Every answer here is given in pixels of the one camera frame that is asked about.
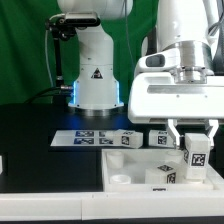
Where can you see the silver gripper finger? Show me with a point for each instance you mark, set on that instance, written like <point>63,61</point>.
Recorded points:
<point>172,131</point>
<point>211,127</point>

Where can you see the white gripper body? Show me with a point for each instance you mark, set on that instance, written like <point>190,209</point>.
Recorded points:
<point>177,83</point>

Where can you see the white square tabletop tray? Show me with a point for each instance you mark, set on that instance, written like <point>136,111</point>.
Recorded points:
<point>138,170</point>

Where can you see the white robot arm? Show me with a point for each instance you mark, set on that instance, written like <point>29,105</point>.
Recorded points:
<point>179,23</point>

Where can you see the white marker sheet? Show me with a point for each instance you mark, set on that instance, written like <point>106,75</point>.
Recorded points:
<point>80,138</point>

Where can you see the white left fence block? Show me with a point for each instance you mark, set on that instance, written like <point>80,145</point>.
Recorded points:
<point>1,164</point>

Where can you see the white front fence rail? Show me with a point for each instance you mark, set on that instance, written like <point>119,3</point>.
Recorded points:
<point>99,205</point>

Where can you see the black camera stand pole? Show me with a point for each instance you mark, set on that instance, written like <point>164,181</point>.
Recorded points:
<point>58,100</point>

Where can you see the black camera on stand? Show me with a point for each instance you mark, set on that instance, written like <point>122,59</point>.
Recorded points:
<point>63,26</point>

